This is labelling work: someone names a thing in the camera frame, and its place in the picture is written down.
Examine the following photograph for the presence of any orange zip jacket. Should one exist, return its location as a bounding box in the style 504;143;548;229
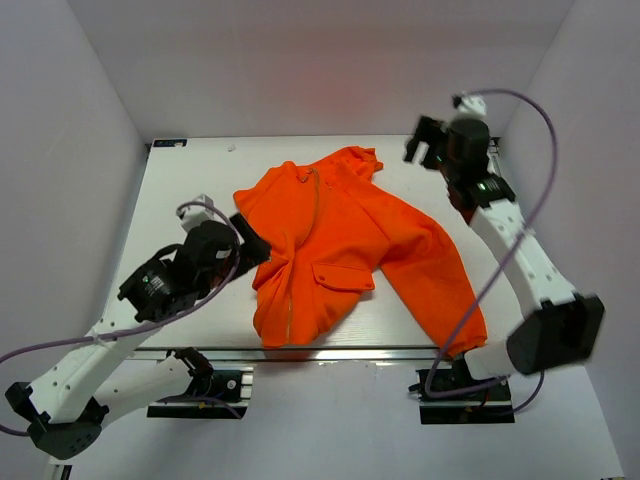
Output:
234;146;487;356

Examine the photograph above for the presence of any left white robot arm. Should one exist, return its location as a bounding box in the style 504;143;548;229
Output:
5;214;271;460

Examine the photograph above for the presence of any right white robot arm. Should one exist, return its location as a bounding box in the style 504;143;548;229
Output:
404;116;605;399

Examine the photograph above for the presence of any left blue table label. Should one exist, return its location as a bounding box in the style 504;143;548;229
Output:
152;139;187;148

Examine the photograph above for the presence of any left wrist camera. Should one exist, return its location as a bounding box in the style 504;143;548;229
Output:
176;194;215;233

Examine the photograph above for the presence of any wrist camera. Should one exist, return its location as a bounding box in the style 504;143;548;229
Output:
452;93;487;118
176;194;215;233

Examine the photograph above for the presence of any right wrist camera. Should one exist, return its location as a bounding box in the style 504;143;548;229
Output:
452;93;487;118

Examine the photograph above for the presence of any aluminium table edge rail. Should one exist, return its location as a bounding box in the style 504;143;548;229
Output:
129;344;451;363

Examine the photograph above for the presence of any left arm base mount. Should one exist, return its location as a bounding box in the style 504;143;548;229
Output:
146;347;254;420

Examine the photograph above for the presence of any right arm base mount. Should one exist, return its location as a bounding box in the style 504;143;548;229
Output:
408;360;515;425

